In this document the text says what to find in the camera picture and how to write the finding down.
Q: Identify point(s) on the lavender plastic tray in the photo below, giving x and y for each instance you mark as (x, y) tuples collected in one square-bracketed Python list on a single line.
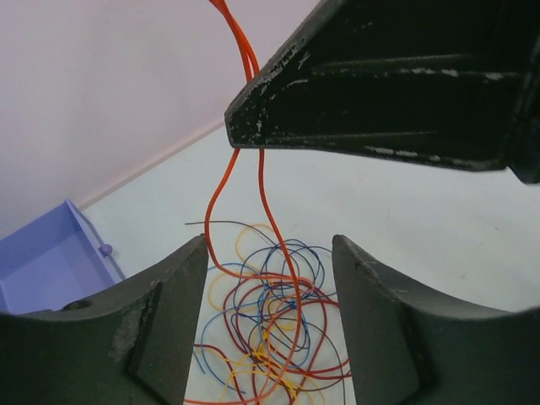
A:
[(53, 261)]

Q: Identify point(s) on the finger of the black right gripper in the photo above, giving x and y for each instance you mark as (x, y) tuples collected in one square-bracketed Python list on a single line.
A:
[(451, 84)]

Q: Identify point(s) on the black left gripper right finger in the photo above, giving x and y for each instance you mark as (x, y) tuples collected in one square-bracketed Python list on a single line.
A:
[(411, 344)]

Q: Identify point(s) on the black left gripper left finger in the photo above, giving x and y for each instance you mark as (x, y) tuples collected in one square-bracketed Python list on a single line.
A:
[(129, 344)]

